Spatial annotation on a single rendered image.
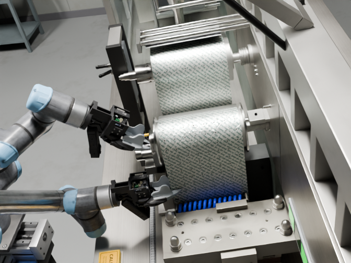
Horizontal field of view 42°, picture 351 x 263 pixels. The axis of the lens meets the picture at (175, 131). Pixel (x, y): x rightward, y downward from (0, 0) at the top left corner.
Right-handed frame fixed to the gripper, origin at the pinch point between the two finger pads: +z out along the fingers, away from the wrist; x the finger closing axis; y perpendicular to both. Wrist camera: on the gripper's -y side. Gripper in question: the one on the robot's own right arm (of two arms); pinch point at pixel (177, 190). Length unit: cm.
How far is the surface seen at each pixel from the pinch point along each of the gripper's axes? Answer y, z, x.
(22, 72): -109, -155, 285
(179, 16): 20, 8, 76
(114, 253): -16.5, -24.2, -7.8
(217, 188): -1.3, 12.1, -0.3
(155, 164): 6.0, -5.7, 7.1
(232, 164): 8.0, 17.8, -0.3
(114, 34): 35, -14, 42
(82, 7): -98, -102, 387
